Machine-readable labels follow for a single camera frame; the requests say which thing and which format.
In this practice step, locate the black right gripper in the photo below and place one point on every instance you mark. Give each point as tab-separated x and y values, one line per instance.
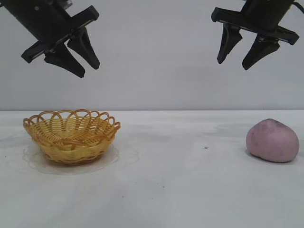
263	14

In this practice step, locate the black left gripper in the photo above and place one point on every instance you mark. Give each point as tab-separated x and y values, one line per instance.
47	21

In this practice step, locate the yellow woven plastic basket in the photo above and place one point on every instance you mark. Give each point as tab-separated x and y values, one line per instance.
71	152

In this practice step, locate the pink peach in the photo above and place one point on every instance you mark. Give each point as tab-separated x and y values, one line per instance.
272	140

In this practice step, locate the clear plastic plate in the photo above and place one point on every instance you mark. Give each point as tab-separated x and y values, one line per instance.
31	159

